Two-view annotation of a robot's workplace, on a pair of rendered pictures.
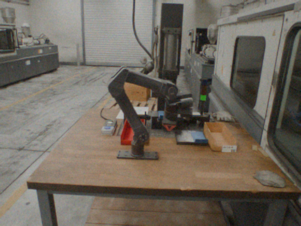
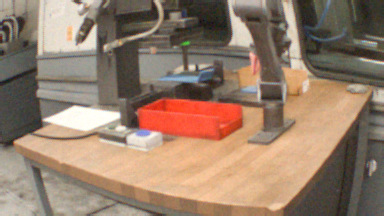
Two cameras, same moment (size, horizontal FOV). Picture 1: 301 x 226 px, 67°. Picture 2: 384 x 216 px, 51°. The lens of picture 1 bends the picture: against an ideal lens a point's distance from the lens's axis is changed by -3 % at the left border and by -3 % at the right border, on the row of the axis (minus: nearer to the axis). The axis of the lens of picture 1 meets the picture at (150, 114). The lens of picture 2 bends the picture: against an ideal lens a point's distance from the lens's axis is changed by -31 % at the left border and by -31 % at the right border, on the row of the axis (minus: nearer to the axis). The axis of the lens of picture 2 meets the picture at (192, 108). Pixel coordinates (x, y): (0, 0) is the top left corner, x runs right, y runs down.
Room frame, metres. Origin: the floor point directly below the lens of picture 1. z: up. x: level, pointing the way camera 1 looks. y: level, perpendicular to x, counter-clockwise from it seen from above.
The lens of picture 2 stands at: (0.44, 1.31, 1.34)
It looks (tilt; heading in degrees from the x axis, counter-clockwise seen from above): 15 degrees down; 304
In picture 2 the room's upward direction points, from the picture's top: 5 degrees counter-clockwise
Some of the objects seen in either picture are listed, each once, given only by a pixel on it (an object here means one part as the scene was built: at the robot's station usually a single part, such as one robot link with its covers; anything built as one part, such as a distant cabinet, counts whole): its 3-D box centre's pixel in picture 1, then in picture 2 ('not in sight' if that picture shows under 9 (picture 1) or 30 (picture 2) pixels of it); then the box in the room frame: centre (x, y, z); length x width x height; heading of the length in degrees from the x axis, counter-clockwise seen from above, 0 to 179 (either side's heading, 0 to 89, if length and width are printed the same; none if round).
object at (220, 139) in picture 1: (219, 136); (276, 80); (1.23, -0.39, 0.93); 0.25 x 0.13 x 0.08; 179
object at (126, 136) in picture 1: (133, 131); (189, 118); (1.27, 0.09, 0.93); 0.25 x 0.12 x 0.06; 179
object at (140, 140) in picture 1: (139, 136); (272, 92); (1.04, 0.05, 1.00); 0.09 x 0.06 x 0.06; 12
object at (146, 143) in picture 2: (107, 132); (144, 145); (1.30, 0.25, 0.90); 0.07 x 0.07 x 0.06; 89
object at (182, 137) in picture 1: (190, 137); (252, 96); (1.25, -0.23, 0.91); 0.17 x 0.16 x 0.02; 89
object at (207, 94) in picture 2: (166, 121); (181, 93); (1.43, -0.11, 0.94); 0.20 x 0.10 x 0.07; 89
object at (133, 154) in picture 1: (137, 148); (273, 117); (1.03, 0.06, 0.94); 0.20 x 0.07 x 0.08; 89
